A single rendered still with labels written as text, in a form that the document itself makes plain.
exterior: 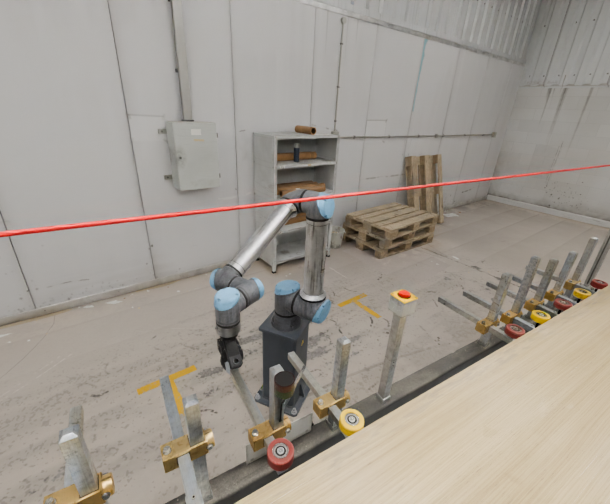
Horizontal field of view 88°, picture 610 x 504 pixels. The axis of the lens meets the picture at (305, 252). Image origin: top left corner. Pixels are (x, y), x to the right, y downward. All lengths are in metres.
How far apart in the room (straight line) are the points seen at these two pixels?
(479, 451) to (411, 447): 0.21
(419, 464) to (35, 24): 3.37
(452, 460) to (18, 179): 3.26
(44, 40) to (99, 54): 0.33
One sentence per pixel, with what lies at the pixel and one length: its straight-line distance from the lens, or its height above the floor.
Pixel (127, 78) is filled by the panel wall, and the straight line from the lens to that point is 3.33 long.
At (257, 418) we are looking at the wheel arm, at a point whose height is 0.86.
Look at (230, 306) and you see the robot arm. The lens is 1.17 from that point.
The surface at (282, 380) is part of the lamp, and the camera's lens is 0.97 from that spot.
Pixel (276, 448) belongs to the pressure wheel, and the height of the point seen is 0.90.
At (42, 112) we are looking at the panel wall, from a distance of 3.27.
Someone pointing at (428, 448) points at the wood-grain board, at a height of 0.90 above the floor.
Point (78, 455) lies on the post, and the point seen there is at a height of 1.11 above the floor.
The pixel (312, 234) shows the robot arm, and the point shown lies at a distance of 1.57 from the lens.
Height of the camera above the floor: 1.82
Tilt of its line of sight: 25 degrees down
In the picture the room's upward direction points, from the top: 3 degrees clockwise
